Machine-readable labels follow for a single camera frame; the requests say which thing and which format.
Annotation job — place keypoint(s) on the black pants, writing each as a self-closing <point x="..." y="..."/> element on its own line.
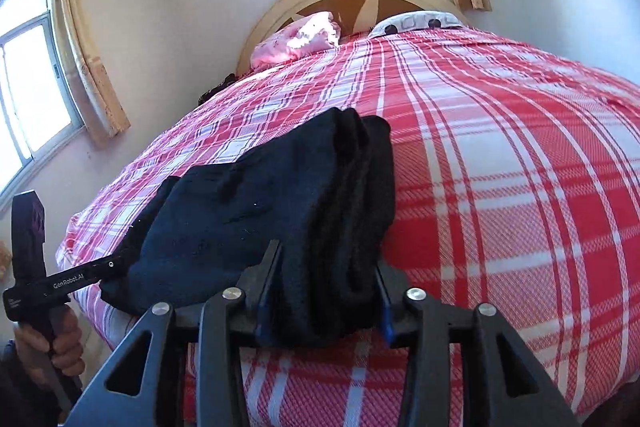
<point x="325" y="191"/>

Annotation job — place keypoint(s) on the side window curtain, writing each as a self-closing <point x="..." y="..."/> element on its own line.
<point x="85" y="74"/>

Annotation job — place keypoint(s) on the red plaid bed sheet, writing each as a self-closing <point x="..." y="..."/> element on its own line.
<point x="517" y="183"/>

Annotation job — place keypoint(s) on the side window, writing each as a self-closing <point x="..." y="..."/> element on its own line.
<point x="38" y="114"/>

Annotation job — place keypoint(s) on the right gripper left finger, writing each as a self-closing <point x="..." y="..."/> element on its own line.
<point x="142" y="383"/>

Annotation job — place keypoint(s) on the person's left hand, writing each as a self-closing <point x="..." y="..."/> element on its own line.
<point x="66" y="347"/>

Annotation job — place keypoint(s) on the black item beside bed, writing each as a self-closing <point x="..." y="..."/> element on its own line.
<point x="227" y="82"/>

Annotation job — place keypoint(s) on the white black-dotted pillow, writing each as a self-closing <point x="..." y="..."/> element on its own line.
<point x="416" y="20"/>

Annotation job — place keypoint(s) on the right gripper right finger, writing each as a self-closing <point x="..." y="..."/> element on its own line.
<point x="503" y="383"/>

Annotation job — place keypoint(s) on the cream wooden headboard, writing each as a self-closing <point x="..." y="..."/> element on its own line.
<point x="352" y="15"/>

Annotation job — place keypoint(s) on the pink floral pillow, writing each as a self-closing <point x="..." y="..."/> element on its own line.
<point x="311" y="34"/>

